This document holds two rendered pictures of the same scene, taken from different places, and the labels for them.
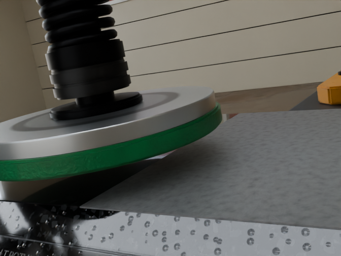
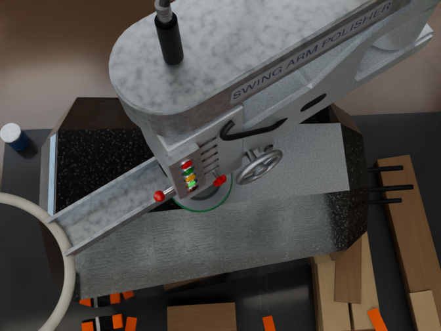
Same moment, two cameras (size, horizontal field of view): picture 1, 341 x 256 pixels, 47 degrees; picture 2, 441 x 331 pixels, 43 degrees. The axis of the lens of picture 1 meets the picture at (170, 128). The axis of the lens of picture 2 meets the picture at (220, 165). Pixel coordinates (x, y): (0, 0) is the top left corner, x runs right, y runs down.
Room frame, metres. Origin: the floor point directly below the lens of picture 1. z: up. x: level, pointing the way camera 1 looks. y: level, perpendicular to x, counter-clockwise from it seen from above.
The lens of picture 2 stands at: (-0.13, 0.31, 2.66)
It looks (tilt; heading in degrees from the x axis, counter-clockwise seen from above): 72 degrees down; 326
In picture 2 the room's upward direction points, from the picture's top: 5 degrees counter-clockwise
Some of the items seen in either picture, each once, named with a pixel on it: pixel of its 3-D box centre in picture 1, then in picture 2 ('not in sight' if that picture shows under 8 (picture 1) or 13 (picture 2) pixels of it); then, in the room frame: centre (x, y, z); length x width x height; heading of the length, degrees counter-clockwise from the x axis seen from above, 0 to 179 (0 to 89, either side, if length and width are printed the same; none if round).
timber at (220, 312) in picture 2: not in sight; (202, 318); (0.06, 0.34, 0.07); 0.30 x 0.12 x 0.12; 55
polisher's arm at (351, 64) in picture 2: not in sight; (316, 61); (0.30, -0.33, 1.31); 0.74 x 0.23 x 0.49; 83
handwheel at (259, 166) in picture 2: not in sight; (252, 157); (0.23, -0.04, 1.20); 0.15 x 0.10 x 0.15; 83
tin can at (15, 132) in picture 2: not in sight; (15, 136); (1.33, 0.53, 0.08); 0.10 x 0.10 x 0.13
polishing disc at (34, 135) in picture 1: (99, 115); (199, 178); (0.36, 0.06, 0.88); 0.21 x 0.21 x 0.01
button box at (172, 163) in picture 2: not in sight; (186, 172); (0.25, 0.14, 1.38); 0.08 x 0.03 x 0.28; 83
